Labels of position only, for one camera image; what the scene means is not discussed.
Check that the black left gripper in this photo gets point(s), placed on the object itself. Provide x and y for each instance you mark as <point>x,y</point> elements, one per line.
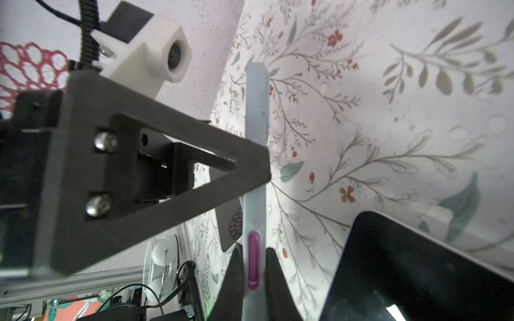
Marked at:
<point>121,168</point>

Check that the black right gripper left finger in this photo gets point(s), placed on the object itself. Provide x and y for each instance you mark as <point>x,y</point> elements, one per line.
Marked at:
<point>228,305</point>

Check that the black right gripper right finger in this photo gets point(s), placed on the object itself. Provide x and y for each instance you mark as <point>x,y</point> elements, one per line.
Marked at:
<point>280,303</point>

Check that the light case with purple button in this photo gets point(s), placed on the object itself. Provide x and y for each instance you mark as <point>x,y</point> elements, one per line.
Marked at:
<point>254,306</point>

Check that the black phone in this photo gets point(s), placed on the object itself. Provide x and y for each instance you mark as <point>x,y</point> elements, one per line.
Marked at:
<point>229,219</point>
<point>386,265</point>

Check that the white alarm clock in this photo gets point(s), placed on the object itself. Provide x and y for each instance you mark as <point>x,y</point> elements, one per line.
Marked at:
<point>160,268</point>

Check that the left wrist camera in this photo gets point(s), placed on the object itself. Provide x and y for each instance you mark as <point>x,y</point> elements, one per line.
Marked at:
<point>146,49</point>

